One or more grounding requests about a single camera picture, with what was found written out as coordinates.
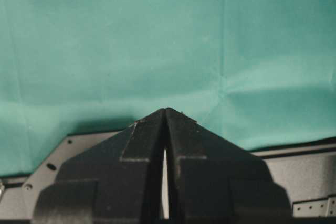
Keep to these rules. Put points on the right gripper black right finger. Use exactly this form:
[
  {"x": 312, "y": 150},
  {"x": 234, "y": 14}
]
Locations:
[{"x": 211, "y": 180}]

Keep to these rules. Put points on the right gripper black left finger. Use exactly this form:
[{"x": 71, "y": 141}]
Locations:
[{"x": 116, "y": 181}]

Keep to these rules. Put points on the green table cloth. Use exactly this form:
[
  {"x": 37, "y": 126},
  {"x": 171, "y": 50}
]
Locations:
[{"x": 258, "y": 73}]

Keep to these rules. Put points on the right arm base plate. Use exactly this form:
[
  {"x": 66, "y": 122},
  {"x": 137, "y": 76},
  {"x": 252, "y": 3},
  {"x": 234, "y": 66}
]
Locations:
[{"x": 69, "y": 147}]

